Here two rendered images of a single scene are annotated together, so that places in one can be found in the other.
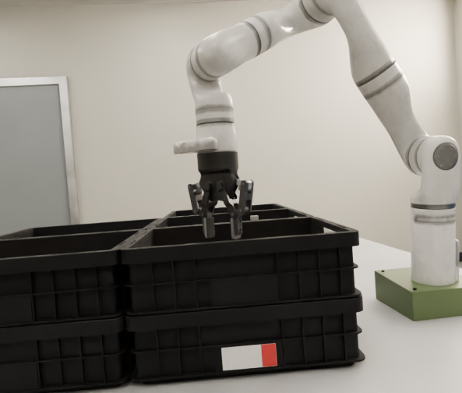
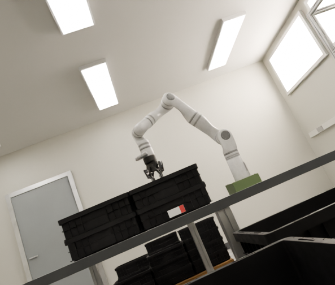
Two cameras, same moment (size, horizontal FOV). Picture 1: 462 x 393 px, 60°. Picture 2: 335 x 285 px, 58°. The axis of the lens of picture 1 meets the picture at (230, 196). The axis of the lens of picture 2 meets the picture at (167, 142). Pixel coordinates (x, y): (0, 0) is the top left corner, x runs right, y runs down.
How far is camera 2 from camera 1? 1.01 m
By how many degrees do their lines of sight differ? 17
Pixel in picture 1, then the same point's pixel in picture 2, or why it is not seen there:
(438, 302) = (243, 184)
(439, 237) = (235, 162)
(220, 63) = (141, 131)
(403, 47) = (246, 93)
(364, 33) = (183, 107)
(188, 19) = (126, 119)
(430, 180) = (223, 144)
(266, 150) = not seen: hidden behind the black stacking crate
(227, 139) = (150, 151)
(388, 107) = (201, 126)
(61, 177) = not seen: hidden behind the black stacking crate
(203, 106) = (140, 144)
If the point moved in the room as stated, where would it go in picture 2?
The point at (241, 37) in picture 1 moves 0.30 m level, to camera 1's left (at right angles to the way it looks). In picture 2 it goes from (145, 122) to (98, 142)
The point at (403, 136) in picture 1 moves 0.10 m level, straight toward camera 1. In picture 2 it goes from (212, 134) to (207, 132)
